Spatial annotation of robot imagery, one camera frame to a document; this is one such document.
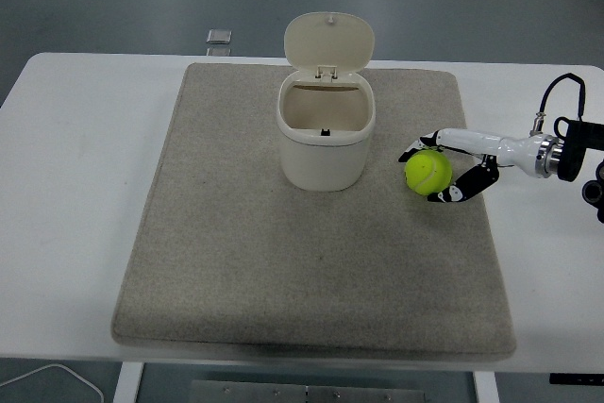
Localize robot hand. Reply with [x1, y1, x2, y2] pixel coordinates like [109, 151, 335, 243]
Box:
[397, 127, 544, 207]

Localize yellow-green tennis ball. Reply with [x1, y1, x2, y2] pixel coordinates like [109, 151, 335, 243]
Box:
[404, 149, 453, 195]

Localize cream bin with flip lid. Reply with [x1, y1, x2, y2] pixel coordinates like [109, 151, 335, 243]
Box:
[276, 11, 378, 193]

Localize black table control panel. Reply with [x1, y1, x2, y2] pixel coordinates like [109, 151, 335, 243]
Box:
[549, 373, 604, 386]

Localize white table leg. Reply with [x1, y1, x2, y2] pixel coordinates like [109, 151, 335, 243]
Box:
[112, 361, 145, 403]
[473, 371, 500, 403]

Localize beige fabric mat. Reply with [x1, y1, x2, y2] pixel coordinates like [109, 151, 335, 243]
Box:
[110, 61, 518, 361]

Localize grey metal plate with screws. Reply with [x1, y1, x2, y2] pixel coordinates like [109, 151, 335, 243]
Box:
[190, 379, 428, 403]

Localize white cable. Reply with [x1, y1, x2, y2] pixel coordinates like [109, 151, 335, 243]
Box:
[0, 363, 104, 403]

